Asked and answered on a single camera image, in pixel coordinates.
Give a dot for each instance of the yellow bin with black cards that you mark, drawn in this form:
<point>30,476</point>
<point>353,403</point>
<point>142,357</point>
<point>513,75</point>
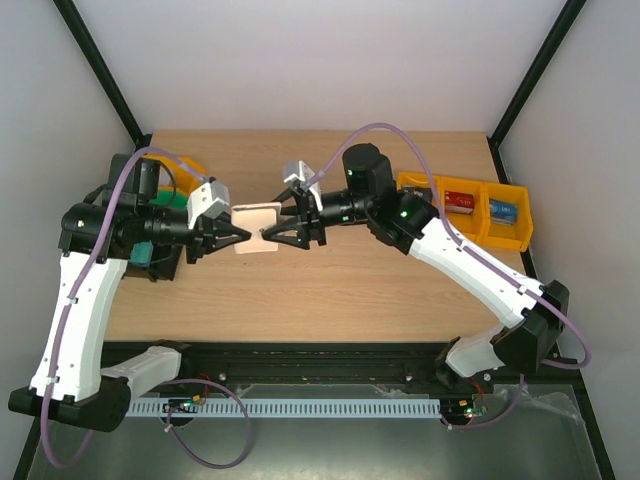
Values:
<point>418,179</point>

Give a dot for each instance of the blue card stack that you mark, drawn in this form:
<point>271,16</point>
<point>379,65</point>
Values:
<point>503,212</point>

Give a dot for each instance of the left black frame post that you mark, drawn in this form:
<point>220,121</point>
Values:
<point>77,27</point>

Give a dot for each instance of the green bin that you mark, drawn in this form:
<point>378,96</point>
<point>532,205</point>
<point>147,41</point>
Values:
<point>169,198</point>

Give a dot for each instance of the yellow bin far left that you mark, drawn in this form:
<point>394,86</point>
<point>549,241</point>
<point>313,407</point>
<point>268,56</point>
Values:
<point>188,174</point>

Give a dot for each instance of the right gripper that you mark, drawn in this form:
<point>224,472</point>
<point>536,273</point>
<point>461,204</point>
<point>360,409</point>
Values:
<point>310,223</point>

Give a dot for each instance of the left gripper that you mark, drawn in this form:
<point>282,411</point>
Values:
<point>207,230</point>

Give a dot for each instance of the black card stack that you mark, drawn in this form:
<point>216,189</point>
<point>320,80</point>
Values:
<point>422,192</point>

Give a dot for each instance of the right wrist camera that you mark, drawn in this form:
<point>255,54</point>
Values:
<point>299,171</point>

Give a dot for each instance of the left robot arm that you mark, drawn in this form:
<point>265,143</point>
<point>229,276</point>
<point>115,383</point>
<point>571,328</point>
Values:
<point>97,238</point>

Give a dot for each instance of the yellow bin with blue cards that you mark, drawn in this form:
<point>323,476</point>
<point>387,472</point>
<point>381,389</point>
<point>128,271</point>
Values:
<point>515,237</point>

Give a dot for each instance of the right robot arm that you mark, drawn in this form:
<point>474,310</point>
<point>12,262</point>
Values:
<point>407,221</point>

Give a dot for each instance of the black frame post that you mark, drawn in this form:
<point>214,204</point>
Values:
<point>545,54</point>
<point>77,27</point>

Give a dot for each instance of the red card stack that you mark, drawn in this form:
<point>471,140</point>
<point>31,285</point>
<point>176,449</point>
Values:
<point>459,202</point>

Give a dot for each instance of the teal holder in black bin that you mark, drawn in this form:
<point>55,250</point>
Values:
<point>141,254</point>

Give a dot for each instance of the yellow bin with red cards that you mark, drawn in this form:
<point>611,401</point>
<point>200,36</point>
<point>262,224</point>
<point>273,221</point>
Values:
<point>475,225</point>

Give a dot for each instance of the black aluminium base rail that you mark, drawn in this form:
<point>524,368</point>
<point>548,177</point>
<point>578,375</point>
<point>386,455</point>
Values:
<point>415,367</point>

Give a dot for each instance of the white slotted cable duct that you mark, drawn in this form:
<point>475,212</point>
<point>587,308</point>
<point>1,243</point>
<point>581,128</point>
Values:
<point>288,408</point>

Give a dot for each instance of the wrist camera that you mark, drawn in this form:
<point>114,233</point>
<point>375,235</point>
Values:
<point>299,171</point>
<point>209,200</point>

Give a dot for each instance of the right black frame post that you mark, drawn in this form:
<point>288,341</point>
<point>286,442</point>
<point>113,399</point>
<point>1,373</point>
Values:
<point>545,54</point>

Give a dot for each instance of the white card holder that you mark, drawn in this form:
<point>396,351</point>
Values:
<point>255,218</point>

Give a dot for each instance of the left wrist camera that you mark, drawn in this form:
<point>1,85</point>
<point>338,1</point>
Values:
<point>209,200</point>

